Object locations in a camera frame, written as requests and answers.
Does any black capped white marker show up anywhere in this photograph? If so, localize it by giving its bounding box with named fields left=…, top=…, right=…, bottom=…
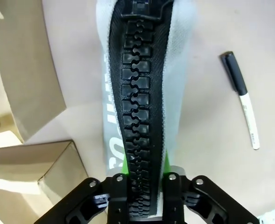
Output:
left=219, top=51, right=261, bottom=150

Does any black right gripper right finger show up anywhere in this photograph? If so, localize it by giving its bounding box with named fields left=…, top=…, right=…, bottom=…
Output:
left=161, top=149, right=264, bottom=224

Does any closed cardboard box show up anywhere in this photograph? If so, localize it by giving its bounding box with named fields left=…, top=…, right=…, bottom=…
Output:
left=0, top=0, right=67, bottom=143

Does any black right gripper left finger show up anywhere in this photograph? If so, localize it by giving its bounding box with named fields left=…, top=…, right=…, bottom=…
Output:
left=34, top=155, right=131, bottom=224

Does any grey Campus pencil case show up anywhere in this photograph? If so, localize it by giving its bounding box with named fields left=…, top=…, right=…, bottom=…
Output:
left=95, top=0, right=187, bottom=221

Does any open cardboard box with lid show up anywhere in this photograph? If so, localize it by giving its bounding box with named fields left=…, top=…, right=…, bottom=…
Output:
left=0, top=139, right=89, bottom=224

